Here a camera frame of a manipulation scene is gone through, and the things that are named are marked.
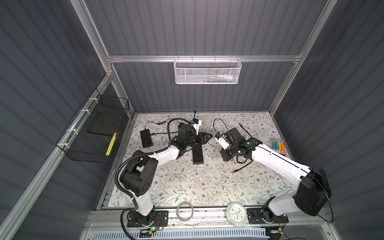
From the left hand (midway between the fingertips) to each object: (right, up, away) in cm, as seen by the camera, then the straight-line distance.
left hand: (211, 135), depth 86 cm
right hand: (+7, -10, -2) cm, 12 cm away
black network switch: (-44, -3, +17) cm, 47 cm away
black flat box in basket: (-55, +7, -11) cm, 57 cm away
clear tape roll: (-19, -38, -12) cm, 43 cm away
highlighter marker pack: (+47, -8, +14) cm, 49 cm away
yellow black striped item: (-49, -6, -19) cm, 53 cm away
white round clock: (+11, -38, -13) cm, 41 cm away
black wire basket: (-60, +2, -13) cm, 62 cm away
